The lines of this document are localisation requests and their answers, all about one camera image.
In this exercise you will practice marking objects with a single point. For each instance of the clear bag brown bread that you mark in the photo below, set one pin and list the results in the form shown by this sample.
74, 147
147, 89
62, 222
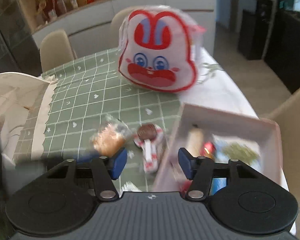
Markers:
111, 136

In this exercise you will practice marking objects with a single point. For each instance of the pink cardboard box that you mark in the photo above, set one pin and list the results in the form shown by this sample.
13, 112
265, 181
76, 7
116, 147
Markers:
257, 142

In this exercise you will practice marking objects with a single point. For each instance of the beige chair far left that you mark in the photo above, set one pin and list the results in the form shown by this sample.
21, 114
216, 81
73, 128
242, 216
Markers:
55, 50

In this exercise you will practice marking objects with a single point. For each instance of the beige chair behind rabbit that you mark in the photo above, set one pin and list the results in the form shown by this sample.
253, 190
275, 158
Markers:
116, 25

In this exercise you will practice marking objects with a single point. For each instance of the green grid tablecloth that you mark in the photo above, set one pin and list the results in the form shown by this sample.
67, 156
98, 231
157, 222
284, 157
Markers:
88, 90

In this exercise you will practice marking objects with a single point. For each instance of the blue seaweed snack packet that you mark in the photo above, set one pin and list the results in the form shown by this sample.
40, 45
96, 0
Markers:
246, 151

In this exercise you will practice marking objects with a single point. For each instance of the rabbit face snack bag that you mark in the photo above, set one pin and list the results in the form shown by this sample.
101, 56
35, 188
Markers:
160, 48

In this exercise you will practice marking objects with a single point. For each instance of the red white chocolate candy packet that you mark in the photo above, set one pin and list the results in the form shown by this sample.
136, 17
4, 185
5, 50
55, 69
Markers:
150, 137

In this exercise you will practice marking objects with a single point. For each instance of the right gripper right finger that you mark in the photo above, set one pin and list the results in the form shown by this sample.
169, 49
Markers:
199, 170

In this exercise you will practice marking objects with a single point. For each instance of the wooden display shelf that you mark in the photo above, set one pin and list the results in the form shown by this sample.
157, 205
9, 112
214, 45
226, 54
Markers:
87, 22

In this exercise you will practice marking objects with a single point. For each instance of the red spicy strip snack packet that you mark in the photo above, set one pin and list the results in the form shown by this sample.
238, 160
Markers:
208, 150

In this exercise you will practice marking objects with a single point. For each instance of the black cabinet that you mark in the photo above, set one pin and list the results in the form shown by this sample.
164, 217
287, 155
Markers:
272, 33

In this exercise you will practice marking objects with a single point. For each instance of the white scalloped paper bag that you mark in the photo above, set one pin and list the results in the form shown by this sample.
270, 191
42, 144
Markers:
24, 112

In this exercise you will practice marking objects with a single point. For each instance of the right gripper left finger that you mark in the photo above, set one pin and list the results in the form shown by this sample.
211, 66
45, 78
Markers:
105, 170

